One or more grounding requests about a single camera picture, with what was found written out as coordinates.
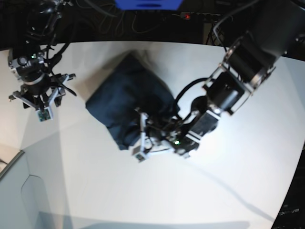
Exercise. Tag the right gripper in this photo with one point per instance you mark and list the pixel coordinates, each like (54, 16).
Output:
(40, 88)

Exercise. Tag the blue plastic bin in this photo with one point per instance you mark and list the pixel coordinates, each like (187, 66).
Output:
(148, 4)

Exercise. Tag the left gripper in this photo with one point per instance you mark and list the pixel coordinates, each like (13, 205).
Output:
(172, 131)

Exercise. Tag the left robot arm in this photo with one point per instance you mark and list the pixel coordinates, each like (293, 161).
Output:
(248, 62)

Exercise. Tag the black power strip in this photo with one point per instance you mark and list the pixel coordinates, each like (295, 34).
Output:
(199, 16)

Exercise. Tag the dark blue t-shirt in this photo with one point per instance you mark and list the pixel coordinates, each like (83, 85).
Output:
(130, 86)

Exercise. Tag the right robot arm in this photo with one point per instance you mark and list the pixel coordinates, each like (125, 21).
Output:
(31, 63)

